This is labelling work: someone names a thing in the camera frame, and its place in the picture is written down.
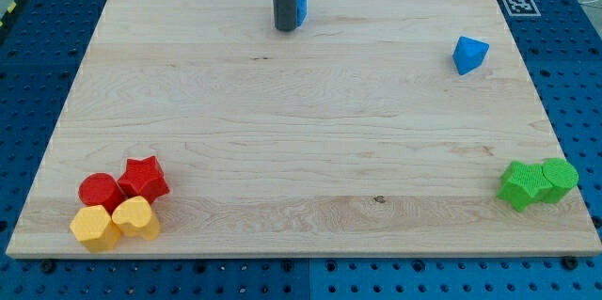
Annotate red star block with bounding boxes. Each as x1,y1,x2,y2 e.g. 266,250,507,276
117,156,170,204

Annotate light wooden board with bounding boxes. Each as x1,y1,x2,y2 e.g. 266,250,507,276
7,0,601,259

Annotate yellow hexagon block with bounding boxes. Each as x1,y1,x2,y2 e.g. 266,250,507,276
70,205,121,253

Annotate green cylinder block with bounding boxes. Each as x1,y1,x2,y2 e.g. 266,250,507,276
542,158,578,203

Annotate green star block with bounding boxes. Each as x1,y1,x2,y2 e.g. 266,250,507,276
498,161,553,212

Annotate red cylinder block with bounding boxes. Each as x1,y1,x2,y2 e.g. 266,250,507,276
78,172,126,214

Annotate white fiducial marker tag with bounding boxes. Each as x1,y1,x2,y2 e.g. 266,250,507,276
501,0,541,17

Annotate yellow heart block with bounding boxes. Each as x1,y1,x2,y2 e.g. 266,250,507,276
112,196,161,240

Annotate blue triangle block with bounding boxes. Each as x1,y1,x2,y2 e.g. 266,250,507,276
452,36,490,75

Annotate blue cube block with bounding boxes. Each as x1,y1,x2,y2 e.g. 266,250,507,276
296,0,308,26

